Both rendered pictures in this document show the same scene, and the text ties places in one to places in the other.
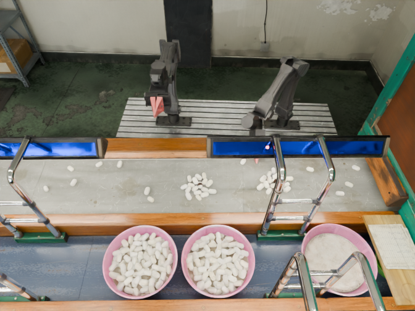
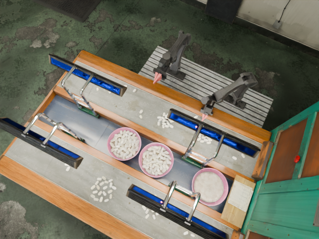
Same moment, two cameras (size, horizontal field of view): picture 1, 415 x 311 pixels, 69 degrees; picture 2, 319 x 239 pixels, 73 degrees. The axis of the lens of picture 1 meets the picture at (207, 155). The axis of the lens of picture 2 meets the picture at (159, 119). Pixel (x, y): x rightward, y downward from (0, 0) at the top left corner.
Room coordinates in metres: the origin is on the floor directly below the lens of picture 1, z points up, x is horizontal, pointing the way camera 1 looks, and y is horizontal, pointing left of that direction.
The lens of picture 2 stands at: (0.15, -0.19, 2.42)
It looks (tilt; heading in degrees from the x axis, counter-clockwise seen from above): 69 degrees down; 26
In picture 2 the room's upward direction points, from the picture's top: 1 degrees clockwise
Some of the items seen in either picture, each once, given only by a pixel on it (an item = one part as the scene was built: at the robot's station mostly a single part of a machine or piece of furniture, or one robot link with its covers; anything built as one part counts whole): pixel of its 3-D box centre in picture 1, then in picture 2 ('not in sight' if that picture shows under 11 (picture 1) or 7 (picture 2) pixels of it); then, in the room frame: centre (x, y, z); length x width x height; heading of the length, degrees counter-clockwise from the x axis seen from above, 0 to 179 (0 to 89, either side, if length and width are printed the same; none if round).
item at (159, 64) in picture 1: (162, 73); (168, 58); (1.04, 0.19, 1.11); 0.12 x 0.09 x 0.12; 178
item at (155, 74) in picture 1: (157, 84); (161, 66); (0.95, 0.20, 1.13); 0.07 x 0.06 x 0.11; 88
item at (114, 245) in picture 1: (142, 263); (125, 144); (0.40, 0.24, 0.72); 0.27 x 0.27 x 0.10
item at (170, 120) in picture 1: (173, 116); (175, 70); (1.22, 0.19, 0.71); 0.20 x 0.07 x 0.08; 88
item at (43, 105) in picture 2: not in sight; (46, 106); (0.39, 1.04, 0.66); 1.22 x 0.02 x 0.16; 1
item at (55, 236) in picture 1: (25, 193); (87, 93); (0.59, 0.67, 0.90); 0.20 x 0.19 x 0.45; 91
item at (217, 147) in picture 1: (296, 143); (212, 131); (0.70, -0.31, 1.08); 0.62 x 0.08 x 0.07; 91
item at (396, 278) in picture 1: (398, 255); (238, 200); (0.43, -0.70, 0.77); 0.33 x 0.15 x 0.01; 1
